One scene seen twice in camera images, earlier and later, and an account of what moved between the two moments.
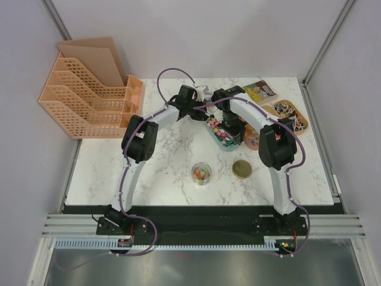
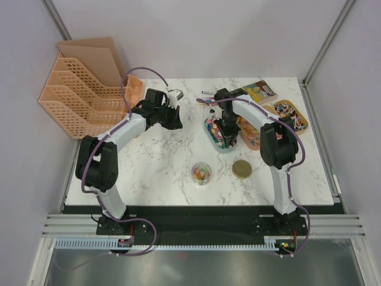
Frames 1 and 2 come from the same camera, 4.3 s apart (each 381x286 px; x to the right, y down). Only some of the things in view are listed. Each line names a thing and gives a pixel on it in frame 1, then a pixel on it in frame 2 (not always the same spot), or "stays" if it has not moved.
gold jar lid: x=241 y=169 stays
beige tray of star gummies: x=269 y=109 stays
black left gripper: x=203 y=115 to x=175 y=123
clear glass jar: x=201 y=173 stays
